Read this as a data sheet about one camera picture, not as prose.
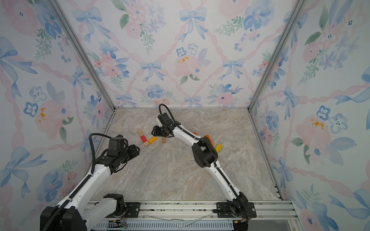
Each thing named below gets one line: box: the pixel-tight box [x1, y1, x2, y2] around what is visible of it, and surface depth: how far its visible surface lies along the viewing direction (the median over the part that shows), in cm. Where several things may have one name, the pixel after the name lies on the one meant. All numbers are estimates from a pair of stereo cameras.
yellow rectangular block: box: [148, 136, 158, 144], surface depth 102 cm
